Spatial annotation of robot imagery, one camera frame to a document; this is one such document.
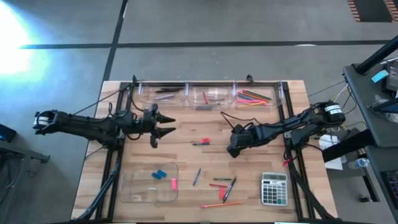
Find black power adapter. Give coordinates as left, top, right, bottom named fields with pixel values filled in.
left=381, top=60, right=398, bottom=94

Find thin black cable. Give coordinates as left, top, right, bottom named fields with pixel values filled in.
left=72, top=83, right=135, bottom=116

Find orange pencil with pink eraser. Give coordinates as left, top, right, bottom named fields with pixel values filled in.
left=199, top=201, right=243, bottom=209
left=237, top=91, right=270, bottom=103

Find blue sticky note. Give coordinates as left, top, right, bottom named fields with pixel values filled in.
left=371, top=69, right=390, bottom=84

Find silver desk calculator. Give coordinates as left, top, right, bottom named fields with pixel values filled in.
left=260, top=172, right=289, bottom=207

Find black camera cable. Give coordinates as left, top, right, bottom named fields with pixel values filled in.
left=220, top=111, right=262, bottom=130
left=129, top=88, right=147, bottom=113

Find large clear plastic bin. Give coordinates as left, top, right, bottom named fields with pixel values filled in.
left=119, top=161, right=180, bottom=204

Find white paper sheet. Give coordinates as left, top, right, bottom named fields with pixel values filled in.
left=317, top=134, right=348, bottom=171

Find black right camera cable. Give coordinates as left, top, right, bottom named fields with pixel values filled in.
left=220, top=111, right=262, bottom=130

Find black pole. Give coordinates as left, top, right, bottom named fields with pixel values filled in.
left=355, top=36, right=398, bottom=75

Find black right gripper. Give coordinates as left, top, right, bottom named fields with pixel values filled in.
left=225, top=123, right=260, bottom=159

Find dark rug with striped edge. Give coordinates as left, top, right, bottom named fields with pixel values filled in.
left=346, top=0, right=398, bottom=23

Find yellow pencil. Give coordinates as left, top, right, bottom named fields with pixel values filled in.
left=237, top=101, right=267, bottom=109

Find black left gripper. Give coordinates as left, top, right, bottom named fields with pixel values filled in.
left=123, top=103, right=177, bottom=149

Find clear water bottle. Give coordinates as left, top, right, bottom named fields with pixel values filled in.
left=347, top=157, right=371, bottom=170

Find grey desk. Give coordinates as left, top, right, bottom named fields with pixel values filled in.
left=343, top=60, right=398, bottom=224

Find green pencil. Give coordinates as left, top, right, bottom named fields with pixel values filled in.
left=245, top=90, right=268, bottom=99
left=241, top=89, right=273, bottom=101

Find black keyboard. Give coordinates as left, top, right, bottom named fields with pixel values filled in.
left=381, top=169, right=398, bottom=203

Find dark tablet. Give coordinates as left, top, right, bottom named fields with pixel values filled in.
left=368, top=98, right=398, bottom=114

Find black left camera cable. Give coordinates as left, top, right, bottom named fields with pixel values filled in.
left=129, top=88, right=147, bottom=113

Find black box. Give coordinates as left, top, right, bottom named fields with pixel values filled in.
left=0, top=123, right=18, bottom=143

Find black diagonal bar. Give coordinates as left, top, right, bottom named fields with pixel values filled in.
left=322, top=129, right=377, bottom=163

